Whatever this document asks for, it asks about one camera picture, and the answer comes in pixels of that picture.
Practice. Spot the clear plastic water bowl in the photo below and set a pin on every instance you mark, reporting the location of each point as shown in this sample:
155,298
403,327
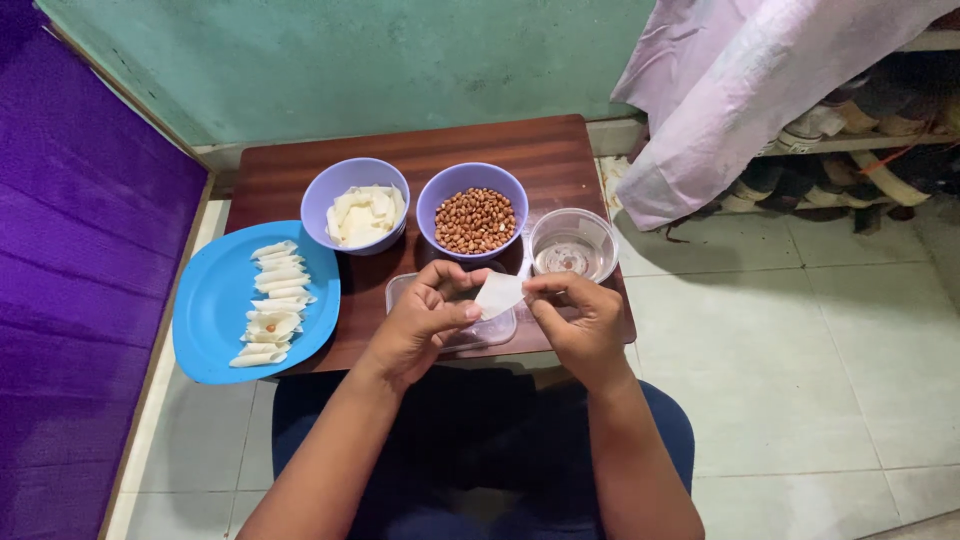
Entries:
574,246

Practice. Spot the pink cloth curtain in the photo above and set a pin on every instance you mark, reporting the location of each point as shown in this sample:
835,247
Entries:
720,97

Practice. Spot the shoe rack with shoes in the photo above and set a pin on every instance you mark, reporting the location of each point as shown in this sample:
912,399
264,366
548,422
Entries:
862,142

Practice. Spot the purple bowl with peanuts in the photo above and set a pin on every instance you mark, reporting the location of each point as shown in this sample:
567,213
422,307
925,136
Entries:
472,210

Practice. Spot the row of rolled wrappers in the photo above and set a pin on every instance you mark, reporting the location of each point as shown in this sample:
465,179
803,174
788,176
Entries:
274,304

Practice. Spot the clear plastic lid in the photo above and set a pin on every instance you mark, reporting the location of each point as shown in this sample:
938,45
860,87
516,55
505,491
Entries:
480,330

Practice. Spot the person's dark blue trousers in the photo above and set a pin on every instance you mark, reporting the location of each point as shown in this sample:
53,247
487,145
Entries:
480,457

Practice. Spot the person's left hand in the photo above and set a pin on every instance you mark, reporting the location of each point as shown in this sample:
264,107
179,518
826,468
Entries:
416,330

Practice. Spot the purple mattress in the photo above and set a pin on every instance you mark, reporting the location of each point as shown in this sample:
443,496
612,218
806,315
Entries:
75,285

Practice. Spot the pile of peanuts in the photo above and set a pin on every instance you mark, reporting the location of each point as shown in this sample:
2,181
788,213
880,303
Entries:
475,221

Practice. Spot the blue plastic plate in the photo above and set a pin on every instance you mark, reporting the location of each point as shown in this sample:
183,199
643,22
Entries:
217,300

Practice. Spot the small brown wooden table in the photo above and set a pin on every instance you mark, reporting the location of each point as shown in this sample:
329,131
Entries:
420,150

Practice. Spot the pile of white wrapper sheets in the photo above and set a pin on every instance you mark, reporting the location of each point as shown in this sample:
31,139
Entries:
365,216

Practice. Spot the white square wrapper sheet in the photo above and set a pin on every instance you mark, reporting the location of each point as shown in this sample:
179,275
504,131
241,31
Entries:
498,293

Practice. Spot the purple bowl with wrappers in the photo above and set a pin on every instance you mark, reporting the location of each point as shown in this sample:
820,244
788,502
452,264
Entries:
352,202

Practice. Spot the person's right hand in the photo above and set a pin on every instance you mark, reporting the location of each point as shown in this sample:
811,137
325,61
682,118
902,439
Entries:
585,330

